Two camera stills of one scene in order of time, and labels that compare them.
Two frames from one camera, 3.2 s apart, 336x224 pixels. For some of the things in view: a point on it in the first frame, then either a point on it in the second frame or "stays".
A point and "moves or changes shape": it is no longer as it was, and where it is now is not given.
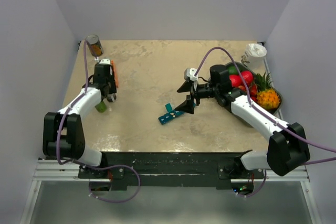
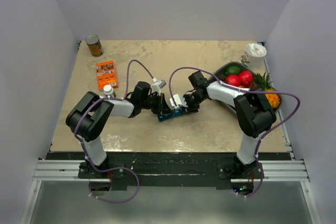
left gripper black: x=113 y=89 to x=162 y=107
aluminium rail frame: x=46 y=170 stays
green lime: x=232 y=69 stays
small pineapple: x=267 y=98 stays
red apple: x=236 y=80 stays
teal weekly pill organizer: x=171 y=114 moves or changes shape
